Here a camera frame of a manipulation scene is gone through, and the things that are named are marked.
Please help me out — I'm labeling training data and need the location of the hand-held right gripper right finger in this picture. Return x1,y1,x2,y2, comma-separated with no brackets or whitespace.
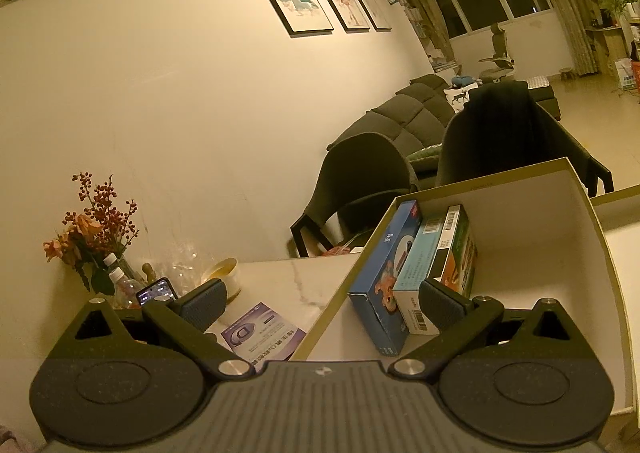
392,279,591,380

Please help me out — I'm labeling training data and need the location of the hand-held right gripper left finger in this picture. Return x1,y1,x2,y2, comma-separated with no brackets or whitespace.
50,278,254,381

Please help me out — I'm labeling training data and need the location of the teal medicine box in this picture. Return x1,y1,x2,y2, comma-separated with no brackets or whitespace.
392,206,462,336

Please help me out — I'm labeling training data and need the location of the white orange medicine box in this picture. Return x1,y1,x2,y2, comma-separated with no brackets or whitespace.
431,204,478,299

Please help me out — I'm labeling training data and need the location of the blue cartoon print box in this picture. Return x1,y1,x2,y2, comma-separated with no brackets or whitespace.
348,200,425,357

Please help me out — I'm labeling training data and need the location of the purple medicine box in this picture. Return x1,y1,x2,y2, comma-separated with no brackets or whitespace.
220,302,307,364

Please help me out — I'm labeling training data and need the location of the beige cardboard box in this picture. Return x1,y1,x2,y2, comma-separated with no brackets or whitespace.
290,157,636,421

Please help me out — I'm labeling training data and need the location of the white bowl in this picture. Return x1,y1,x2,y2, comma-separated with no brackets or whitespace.
202,258,241,302

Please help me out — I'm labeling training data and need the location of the smartphone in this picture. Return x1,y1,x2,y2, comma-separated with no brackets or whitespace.
136,277,179,307

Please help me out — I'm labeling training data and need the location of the clear plastic bag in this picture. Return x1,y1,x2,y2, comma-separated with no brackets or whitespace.
150,238,211,295

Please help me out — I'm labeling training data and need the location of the dried flower bouquet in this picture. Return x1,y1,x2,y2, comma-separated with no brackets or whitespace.
44,172,139,294

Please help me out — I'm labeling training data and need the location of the green cushion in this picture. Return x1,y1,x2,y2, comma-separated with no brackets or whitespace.
407,143,444,169

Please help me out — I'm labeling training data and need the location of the dark upholstered chair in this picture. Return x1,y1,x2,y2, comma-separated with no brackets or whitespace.
291,132,419,259
435,80,614,199

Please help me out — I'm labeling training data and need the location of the dark grey sofa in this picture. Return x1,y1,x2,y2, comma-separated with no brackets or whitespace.
327,73,461,179

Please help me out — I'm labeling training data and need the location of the office chair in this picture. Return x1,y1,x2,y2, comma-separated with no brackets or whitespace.
477,23,517,82

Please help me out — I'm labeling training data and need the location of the patterned curtain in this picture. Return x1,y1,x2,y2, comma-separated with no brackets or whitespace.
520,0,599,77
385,0,456,69

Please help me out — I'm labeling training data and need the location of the framed pale picture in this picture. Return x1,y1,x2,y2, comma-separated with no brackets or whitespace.
342,0,392,31

